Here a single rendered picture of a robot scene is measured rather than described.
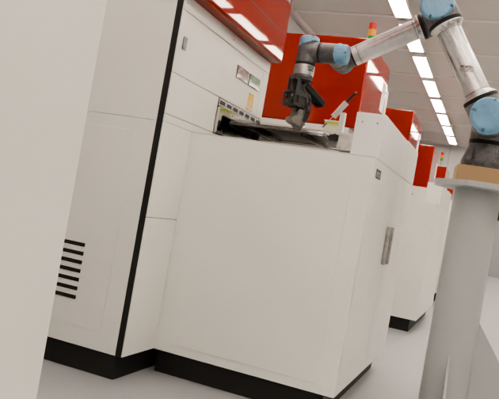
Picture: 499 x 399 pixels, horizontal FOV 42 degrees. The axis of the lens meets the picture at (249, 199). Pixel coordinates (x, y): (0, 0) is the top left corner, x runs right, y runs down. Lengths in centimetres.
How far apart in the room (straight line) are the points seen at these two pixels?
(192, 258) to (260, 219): 27
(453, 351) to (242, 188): 92
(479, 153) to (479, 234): 28
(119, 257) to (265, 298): 48
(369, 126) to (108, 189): 84
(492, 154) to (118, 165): 127
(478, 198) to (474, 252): 19
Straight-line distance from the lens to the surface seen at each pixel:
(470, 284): 236
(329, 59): 242
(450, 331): 237
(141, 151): 205
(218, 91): 235
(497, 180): 235
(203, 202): 215
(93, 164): 213
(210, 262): 213
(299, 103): 241
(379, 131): 207
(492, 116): 226
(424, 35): 251
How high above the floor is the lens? 61
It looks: level
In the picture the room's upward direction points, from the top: 10 degrees clockwise
